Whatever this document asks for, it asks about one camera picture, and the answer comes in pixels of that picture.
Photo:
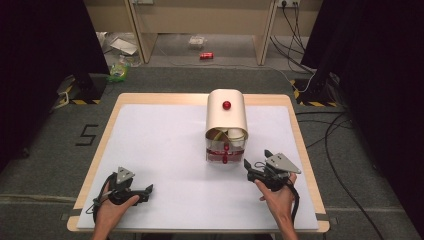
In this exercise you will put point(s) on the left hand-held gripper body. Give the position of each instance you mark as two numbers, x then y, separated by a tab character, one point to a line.
124	180

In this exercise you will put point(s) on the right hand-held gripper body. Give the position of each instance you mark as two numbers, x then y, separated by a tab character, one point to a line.
278	170

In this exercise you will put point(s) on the cream storage box red knob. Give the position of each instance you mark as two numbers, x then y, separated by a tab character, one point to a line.
226	116

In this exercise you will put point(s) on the person's right hand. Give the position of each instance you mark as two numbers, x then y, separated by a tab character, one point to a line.
278	203

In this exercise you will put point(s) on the person's left hand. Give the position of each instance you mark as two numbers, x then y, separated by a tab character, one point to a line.
110	211

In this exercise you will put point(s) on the white cup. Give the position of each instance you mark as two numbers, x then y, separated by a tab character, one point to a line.
236	135

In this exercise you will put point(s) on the white table mat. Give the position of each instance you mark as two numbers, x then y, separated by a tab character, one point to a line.
166	150

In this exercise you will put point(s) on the yellow-green item in box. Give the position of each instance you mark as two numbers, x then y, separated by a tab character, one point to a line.
218	134

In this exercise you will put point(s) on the black stand base striped tape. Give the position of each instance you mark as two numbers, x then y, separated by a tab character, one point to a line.
85	90
313	95

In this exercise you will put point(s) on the green-yellow plastic bag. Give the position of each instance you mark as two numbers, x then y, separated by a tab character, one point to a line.
118	71

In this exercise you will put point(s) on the red can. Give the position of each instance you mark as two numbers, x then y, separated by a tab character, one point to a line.
206	55

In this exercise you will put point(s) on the clear plastic packet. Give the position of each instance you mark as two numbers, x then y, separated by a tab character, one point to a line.
197	41

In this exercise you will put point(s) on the black curtain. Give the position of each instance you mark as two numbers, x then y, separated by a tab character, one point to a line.
383	83
40	66

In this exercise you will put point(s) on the beige wooden desk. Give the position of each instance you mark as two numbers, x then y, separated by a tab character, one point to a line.
200	16

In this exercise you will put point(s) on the white wall socket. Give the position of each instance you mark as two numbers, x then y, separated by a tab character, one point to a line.
288	2

